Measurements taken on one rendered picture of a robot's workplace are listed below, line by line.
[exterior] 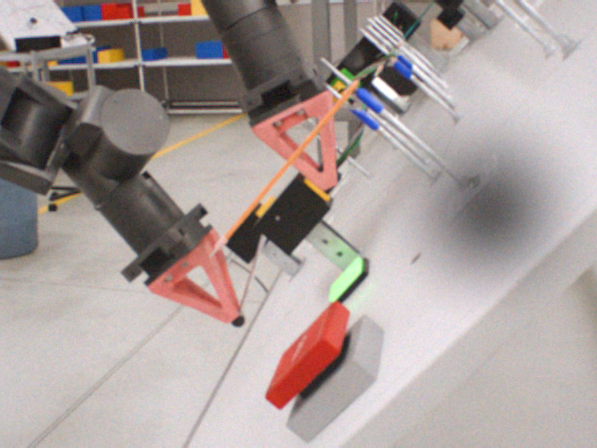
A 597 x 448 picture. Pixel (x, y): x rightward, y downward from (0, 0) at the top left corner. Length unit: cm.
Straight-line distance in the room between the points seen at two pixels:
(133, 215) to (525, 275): 40
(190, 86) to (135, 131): 838
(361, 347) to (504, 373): 62
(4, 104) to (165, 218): 16
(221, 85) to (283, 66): 819
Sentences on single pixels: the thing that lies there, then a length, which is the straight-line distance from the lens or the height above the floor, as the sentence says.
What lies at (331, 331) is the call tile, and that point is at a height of 112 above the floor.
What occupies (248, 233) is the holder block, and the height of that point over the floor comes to 99.
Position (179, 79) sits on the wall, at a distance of 901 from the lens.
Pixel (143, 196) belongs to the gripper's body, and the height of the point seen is 112.
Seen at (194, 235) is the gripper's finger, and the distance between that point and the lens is 63.
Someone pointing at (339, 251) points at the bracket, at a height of 106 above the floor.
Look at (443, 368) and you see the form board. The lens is 33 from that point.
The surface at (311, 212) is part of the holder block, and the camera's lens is 61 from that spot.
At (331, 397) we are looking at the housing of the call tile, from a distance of 38.
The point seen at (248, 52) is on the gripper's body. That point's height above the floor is 124.
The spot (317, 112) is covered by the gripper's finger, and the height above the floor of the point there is 119.
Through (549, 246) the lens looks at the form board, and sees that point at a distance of 31.
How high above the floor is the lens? 128
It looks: 18 degrees down
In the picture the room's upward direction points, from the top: 3 degrees counter-clockwise
